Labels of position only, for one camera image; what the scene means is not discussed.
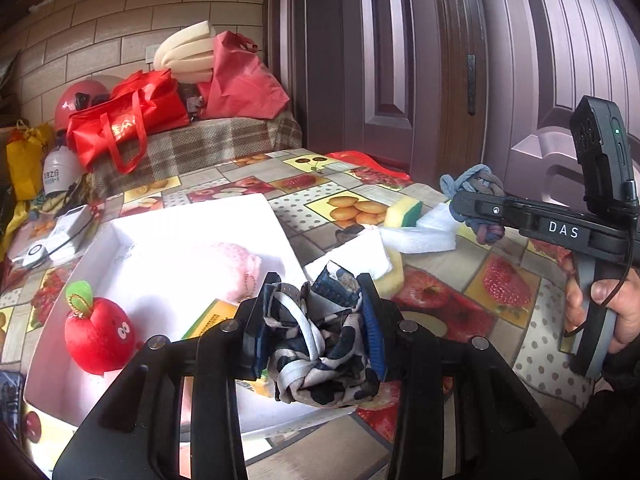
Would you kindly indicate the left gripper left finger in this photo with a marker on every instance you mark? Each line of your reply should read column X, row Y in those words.
column 133, row 431

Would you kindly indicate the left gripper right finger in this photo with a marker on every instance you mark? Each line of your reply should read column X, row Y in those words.
column 500, row 430

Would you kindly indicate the yellow sponge block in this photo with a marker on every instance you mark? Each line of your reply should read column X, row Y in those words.
column 389, row 284

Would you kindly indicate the black white patterned scarf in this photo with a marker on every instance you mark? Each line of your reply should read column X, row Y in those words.
column 324, row 346

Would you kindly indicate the white socks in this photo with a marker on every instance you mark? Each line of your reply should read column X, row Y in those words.
column 363, row 254

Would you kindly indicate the green yellow scrub sponge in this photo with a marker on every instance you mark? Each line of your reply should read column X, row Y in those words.
column 405, row 212

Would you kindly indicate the right hand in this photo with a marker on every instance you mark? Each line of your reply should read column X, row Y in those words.
column 625, row 303

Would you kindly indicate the red apple plush toy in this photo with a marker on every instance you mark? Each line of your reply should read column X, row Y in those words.
column 99, row 335

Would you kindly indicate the white cardboard box tray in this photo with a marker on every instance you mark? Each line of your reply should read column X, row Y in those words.
column 163, row 269

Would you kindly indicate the pink fluffy plush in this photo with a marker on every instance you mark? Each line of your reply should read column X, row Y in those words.
column 235, row 271

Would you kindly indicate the white power bank device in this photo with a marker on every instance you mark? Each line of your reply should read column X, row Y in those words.
column 62, row 243

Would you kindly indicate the brown door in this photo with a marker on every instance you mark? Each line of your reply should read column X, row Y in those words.
column 432, row 87

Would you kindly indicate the white hard hat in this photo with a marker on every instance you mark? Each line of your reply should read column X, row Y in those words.
column 61, row 168

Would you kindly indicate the plaid blanket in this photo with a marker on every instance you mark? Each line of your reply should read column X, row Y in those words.
column 197, row 146

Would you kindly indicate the red tote bag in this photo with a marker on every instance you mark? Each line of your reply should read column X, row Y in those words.
column 140, row 106

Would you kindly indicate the yellow shopping bag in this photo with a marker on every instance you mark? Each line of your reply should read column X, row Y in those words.
column 26, row 149

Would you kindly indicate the pink helmet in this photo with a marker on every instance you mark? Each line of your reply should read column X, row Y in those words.
column 78, row 96

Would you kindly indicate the pink red cloth bag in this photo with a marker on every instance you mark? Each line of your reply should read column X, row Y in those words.
column 241, row 86

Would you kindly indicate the cream foam roll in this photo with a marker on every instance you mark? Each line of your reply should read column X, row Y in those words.
column 188, row 54

